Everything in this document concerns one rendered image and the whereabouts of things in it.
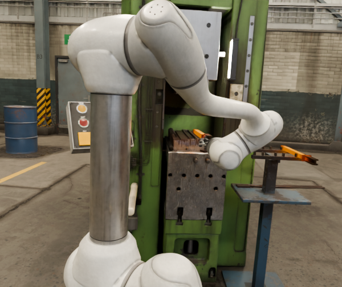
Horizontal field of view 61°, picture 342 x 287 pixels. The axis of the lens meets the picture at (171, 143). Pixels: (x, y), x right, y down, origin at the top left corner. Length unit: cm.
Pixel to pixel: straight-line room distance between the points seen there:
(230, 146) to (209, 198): 92
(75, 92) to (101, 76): 778
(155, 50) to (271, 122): 59
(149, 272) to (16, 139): 555
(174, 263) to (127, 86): 43
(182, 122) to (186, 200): 70
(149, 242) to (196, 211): 49
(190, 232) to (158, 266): 127
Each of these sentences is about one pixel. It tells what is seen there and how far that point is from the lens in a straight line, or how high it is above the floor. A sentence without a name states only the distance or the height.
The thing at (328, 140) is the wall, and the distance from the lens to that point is 848.
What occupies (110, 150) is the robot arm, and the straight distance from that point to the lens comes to 70.
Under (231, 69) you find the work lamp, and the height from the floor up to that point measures 145.
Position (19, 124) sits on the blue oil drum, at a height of 56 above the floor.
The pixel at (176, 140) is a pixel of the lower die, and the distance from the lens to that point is 183.
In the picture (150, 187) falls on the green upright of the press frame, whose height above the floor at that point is 62.
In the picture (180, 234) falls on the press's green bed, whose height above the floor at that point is 36.
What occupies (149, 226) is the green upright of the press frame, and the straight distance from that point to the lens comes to 216.
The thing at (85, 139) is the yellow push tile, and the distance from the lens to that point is 161.
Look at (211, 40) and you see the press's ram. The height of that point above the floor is 160.
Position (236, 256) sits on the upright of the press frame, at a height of 9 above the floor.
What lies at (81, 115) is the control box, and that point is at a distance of 167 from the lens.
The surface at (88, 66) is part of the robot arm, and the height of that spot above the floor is 132.
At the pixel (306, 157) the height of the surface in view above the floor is 97.
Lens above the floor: 127
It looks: 10 degrees down
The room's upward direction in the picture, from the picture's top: 3 degrees clockwise
